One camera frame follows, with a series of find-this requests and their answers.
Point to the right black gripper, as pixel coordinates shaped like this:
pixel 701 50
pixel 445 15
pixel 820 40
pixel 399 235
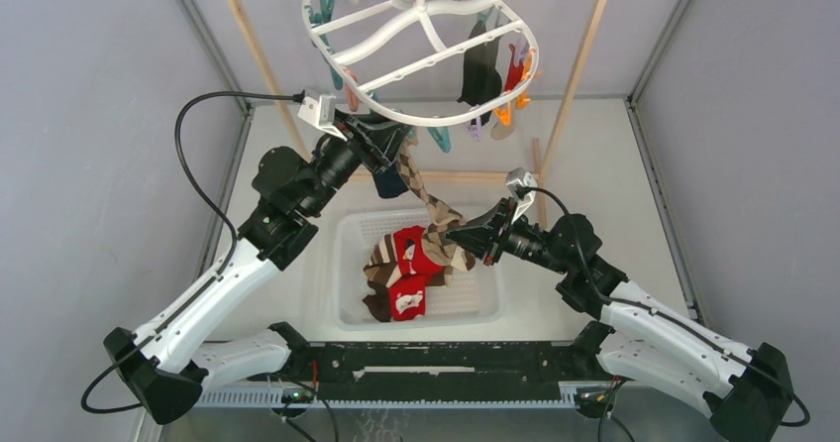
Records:
pixel 481 239

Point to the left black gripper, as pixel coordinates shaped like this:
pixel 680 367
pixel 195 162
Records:
pixel 376 143

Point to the argyle brown sock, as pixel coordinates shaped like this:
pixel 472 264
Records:
pixel 436 246

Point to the brown cream striped sock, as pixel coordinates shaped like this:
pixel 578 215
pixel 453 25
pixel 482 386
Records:
pixel 444 277

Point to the red sock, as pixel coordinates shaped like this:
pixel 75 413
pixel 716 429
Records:
pixel 408 298
pixel 411 258

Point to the brown white wavy sock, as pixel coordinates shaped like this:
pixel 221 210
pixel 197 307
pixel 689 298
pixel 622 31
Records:
pixel 382 268

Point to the black sock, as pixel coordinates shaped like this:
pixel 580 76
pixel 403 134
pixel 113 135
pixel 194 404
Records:
pixel 481 80

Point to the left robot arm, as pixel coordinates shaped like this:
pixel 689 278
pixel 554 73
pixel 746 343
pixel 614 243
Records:
pixel 166 363

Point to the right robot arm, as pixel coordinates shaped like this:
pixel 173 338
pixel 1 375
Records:
pixel 745 393

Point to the white oval clip hanger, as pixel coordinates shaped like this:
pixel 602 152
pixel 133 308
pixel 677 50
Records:
pixel 434 91

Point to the santa pattern dark sock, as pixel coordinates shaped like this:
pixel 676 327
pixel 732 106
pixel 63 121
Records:
pixel 389 183

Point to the white plastic laundry basket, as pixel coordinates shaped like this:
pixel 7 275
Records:
pixel 470 297

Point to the beige sock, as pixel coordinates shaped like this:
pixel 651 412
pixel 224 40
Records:
pixel 502 131

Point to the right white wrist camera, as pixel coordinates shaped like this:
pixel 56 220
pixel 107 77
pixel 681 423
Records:
pixel 521 183

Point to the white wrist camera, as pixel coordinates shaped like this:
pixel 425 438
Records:
pixel 521 183
pixel 317 109

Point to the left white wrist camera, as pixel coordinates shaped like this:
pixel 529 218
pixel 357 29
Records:
pixel 317 109

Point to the wooden drying rack frame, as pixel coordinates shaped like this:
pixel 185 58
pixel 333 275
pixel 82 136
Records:
pixel 347 32

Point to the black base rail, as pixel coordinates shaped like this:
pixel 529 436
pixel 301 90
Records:
pixel 471 369

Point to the white cable duct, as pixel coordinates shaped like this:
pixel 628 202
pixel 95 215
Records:
pixel 297 397

